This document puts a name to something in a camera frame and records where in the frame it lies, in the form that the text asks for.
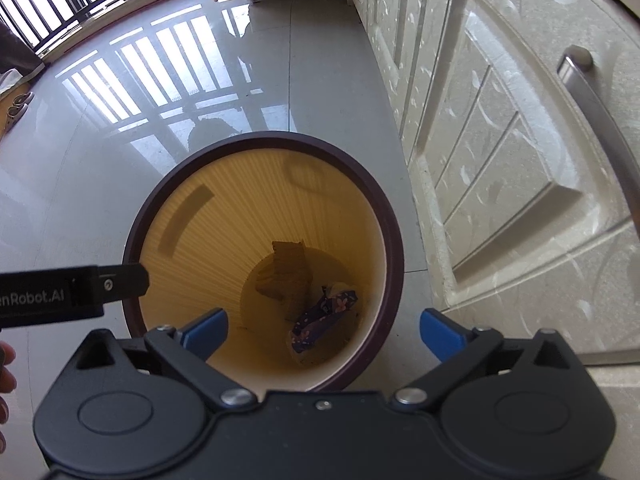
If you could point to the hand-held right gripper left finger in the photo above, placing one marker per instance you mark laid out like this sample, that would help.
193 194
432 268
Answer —
207 332

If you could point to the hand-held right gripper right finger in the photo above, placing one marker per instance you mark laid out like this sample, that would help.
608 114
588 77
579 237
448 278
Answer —
442 335

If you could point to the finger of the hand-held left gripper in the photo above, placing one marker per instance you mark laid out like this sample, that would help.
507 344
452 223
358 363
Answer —
122 282

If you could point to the yellow plastic waste bin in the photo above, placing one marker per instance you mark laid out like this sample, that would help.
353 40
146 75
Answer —
225 220

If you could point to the person's left hand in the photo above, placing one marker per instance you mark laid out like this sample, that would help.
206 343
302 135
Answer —
6 355

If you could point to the brown paper scrap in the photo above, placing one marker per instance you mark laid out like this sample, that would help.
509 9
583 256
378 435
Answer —
287 265

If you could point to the purple floral wrapper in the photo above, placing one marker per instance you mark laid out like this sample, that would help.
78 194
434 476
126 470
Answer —
320 317

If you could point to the white cabinet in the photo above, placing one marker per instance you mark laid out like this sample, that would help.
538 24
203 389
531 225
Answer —
500 185

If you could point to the grey slipper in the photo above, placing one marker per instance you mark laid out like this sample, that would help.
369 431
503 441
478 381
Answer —
22 100
14 117

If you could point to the brown curtain white lining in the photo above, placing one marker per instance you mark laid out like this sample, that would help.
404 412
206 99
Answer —
17 50

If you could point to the black balcony railing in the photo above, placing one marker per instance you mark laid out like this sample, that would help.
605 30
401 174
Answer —
75 5

